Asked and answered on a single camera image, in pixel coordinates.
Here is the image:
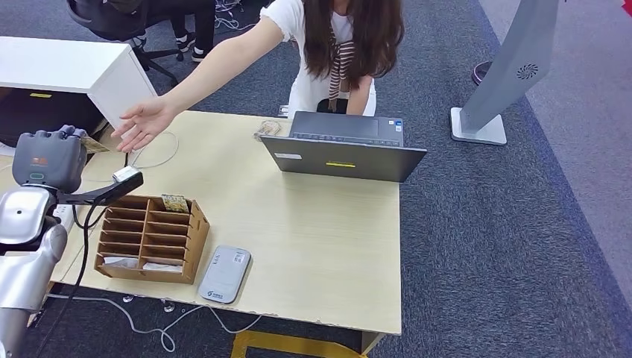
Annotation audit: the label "white cabinet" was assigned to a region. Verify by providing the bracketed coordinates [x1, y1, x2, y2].
[0, 36, 159, 131]

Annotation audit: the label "yellow frame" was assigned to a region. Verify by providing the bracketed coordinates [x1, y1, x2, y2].
[230, 330, 369, 358]

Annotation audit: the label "person's right hand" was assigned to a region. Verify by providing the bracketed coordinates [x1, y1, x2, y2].
[110, 97, 176, 154]

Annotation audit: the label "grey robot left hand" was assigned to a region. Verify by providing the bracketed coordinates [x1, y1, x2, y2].
[12, 125, 89, 195]

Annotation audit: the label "white cable under desk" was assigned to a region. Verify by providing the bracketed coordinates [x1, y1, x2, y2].
[46, 294, 262, 354]

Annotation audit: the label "grey laptop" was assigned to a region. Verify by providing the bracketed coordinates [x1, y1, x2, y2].
[260, 111, 429, 184]

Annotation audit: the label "white looped cable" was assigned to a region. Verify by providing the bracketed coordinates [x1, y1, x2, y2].
[129, 131, 179, 170]

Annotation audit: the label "white power strip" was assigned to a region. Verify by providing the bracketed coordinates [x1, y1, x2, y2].
[51, 204, 75, 233]

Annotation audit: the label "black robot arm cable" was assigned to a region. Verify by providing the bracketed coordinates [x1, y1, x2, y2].
[34, 202, 107, 358]

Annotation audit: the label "grey card reader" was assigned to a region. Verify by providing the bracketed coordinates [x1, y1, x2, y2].
[198, 245, 252, 305]

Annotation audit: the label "round dark floor base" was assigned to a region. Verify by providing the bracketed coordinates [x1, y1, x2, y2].
[471, 60, 495, 86]

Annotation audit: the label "seated person in background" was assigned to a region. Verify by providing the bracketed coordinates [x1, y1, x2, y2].
[143, 0, 218, 63]

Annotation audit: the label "black monitor with yellow label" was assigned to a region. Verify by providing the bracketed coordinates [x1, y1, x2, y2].
[0, 87, 107, 148]

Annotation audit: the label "white floor cables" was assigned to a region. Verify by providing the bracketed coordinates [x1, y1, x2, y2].
[215, 0, 243, 31]

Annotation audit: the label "white card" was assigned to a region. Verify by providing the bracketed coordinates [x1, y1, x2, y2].
[102, 257, 139, 270]
[142, 262, 183, 274]

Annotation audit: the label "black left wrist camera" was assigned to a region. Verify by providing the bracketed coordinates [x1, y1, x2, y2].
[57, 165, 145, 207]

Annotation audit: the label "yellow patterned key card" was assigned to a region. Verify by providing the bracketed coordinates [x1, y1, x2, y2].
[80, 136, 110, 154]

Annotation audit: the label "black office chair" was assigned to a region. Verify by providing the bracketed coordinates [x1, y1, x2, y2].
[66, 0, 186, 89]

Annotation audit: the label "black phone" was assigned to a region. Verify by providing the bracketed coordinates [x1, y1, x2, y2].
[315, 98, 349, 115]

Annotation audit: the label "grey kiosk stand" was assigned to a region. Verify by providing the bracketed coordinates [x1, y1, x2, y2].
[450, 0, 561, 146]

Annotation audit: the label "wooden card organizer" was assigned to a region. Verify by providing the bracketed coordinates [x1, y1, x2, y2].
[93, 194, 211, 286]

